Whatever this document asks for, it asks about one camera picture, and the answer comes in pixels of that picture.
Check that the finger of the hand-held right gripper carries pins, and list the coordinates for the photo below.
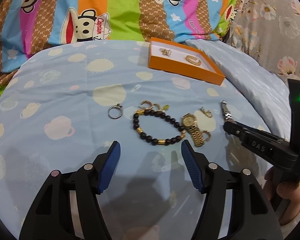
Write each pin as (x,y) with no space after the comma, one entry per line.
(231,127)

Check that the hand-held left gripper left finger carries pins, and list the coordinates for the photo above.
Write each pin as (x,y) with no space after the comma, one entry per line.
(112,162)

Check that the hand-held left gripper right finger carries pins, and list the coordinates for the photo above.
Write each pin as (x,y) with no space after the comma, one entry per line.
(190,162)

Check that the silver wristwatch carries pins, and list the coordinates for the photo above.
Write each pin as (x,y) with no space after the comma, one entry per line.
(225,111)

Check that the gold wristwatch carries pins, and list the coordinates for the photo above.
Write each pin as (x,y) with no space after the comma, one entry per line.
(189,121)

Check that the orange jewelry box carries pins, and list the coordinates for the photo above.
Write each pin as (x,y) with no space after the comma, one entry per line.
(165,66)

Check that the person's right hand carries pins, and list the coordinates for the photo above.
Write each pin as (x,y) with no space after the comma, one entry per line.
(290,195)

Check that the pale blue quilt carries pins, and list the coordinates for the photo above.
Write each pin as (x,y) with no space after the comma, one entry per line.
(255,90)

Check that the light blue printed sheet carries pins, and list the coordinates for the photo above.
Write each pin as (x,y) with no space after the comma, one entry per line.
(65,92)

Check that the grey floral bedsheet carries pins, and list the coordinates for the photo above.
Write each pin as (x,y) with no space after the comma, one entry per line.
(270,25)

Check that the colourful striped cartoon blanket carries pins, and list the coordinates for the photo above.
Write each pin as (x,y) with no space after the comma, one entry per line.
(125,10)

